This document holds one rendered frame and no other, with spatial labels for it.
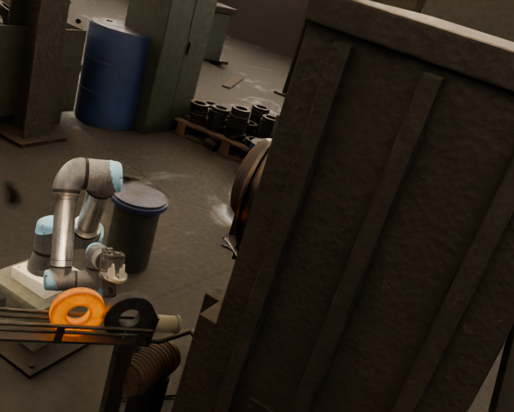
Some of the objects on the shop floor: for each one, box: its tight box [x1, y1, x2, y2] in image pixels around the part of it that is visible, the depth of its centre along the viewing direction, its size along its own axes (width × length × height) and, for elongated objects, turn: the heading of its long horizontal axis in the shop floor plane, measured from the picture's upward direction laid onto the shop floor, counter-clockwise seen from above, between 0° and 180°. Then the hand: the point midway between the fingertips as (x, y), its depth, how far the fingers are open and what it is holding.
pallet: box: [171, 100, 276, 163], centre depth 589 cm, size 120×81×44 cm
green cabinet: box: [124, 0, 217, 135], centre depth 557 cm, size 48×70×150 cm
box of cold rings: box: [0, 0, 87, 124], centre depth 477 cm, size 123×93×87 cm
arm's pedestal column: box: [0, 297, 90, 379], centre depth 260 cm, size 40×40×26 cm
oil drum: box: [74, 17, 151, 131], centre depth 542 cm, size 59×59×89 cm
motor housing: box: [122, 340, 181, 412], centre depth 205 cm, size 13×22×54 cm, turn 117°
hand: (119, 282), depth 192 cm, fingers closed
